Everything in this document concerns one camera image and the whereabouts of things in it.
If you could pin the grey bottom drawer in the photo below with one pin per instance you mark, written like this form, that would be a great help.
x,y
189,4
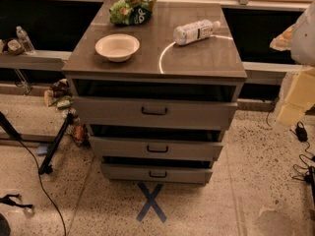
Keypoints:
x,y
156,174

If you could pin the blue tape cross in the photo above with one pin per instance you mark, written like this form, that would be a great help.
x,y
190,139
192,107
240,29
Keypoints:
x,y
151,202

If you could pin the black tripod leg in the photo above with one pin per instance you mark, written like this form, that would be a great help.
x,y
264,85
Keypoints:
x,y
45,167

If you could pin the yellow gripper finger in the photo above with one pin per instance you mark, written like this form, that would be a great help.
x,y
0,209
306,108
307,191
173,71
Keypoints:
x,y
300,97
283,41

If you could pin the lying clear plastic bottle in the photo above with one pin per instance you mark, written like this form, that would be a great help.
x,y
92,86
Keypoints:
x,y
195,31

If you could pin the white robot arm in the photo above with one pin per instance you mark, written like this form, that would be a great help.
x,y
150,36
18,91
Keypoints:
x,y
299,39

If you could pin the pile of snack bags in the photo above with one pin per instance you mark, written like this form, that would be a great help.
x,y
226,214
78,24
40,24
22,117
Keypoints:
x,y
60,96

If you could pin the upright water bottle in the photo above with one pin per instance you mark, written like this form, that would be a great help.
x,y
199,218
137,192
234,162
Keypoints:
x,y
25,40

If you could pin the grey top drawer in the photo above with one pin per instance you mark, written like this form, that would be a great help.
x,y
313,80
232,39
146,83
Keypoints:
x,y
155,113

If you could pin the grey drawer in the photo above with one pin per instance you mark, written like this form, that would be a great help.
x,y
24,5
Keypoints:
x,y
155,113
156,174
162,149

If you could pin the grey side shelf rail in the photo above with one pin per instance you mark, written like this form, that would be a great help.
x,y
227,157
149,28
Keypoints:
x,y
43,60

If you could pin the white bowl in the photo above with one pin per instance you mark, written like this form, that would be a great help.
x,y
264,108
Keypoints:
x,y
117,47

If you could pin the green chip bag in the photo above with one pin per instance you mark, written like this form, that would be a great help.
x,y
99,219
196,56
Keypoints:
x,y
131,12

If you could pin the grey drawer cabinet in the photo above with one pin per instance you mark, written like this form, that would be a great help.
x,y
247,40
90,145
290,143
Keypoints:
x,y
208,70

